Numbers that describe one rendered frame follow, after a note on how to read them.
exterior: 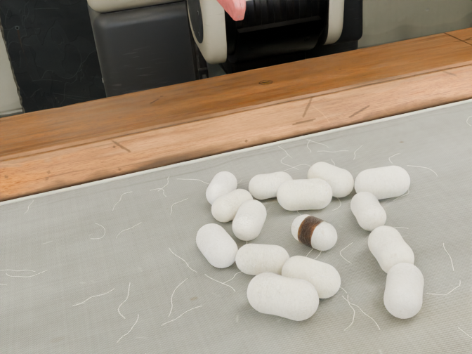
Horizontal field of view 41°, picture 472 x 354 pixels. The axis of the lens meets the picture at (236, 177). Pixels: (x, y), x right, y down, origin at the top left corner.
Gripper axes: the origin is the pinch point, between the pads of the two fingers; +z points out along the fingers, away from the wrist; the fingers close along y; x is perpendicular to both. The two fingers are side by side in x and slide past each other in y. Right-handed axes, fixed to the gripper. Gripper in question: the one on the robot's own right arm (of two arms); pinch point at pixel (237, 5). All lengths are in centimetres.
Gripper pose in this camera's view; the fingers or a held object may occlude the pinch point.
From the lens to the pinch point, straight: 45.3
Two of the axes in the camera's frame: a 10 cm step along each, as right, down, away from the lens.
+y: 9.5, -2.2, 2.0
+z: 2.8, 9.0, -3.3
